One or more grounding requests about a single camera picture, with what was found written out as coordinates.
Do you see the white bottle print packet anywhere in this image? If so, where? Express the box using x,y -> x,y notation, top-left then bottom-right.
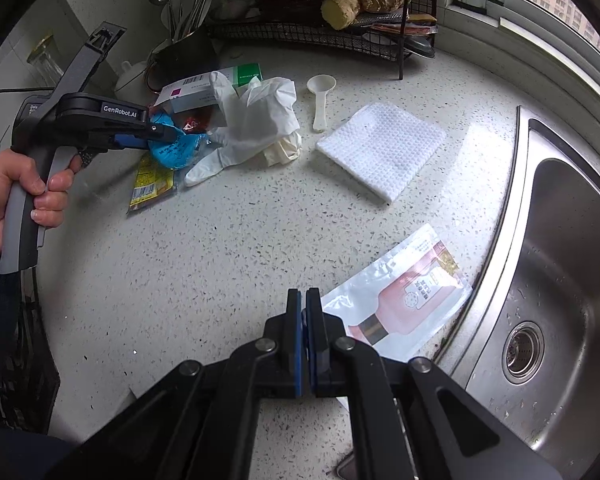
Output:
320,223 -> 473,363

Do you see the yellow foil packet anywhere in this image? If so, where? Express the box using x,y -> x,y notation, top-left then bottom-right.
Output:
126,152 -> 178,213

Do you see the blue packet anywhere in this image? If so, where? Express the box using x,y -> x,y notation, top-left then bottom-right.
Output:
147,111 -> 208,170

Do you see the red sauce packet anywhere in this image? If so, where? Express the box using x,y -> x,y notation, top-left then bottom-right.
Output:
177,110 -> 226,136

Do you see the dark utensil mug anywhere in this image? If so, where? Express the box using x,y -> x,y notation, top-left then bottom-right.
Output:
145,30 -> 221,93

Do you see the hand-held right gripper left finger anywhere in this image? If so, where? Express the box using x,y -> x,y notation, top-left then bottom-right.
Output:
60,287 -> 306,480

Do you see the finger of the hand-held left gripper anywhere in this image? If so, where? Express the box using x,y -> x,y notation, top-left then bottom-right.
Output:
107,134 -> 153,153
140,122 -> 183,143

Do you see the black gas stove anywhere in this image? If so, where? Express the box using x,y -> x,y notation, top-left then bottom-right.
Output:
0,270 -> 61,436

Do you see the ginger root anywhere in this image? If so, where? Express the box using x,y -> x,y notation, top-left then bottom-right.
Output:
321,0 -> 413,31

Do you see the beige rubber glove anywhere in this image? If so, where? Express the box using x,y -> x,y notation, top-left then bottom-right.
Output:
262,130 -> 303,167

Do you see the white rubber glove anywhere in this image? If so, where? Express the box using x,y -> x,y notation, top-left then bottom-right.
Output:
184,71 -> 301,188

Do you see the white lidded jar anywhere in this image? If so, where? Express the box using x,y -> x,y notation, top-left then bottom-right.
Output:
114,60 -> 151,106

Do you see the clear glass bottle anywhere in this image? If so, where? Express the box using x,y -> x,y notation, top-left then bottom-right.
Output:
26,35 -> 66,88

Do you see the black round lid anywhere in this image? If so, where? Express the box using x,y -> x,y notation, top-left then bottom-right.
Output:
405,35 -> 436,61

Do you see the white medicine box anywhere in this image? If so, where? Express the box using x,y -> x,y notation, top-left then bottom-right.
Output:
157,71 -> 231,113

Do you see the stainless steel sink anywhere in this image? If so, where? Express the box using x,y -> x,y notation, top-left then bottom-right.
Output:
432,105 -> 600,480

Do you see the garlic bulb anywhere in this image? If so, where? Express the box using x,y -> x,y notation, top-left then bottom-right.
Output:
215,0 -> 258,21

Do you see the black wire rack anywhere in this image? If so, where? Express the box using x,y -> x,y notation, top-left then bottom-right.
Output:
207,0 -> 438,81

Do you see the window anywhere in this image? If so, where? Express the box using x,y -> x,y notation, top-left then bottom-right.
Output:
445,0 -> 600,106

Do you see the white waffle cloth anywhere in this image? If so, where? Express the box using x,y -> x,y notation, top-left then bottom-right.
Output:
316,102 -> 448,206

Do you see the green and white box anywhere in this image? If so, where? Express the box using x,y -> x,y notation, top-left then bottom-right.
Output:
230,63 -> 264,96

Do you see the white plastic scoop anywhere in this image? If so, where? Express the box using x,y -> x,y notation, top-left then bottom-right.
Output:
306,74 -> 337,133

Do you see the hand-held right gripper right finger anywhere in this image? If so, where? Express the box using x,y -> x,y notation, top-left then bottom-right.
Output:
304,287 -> 571,480

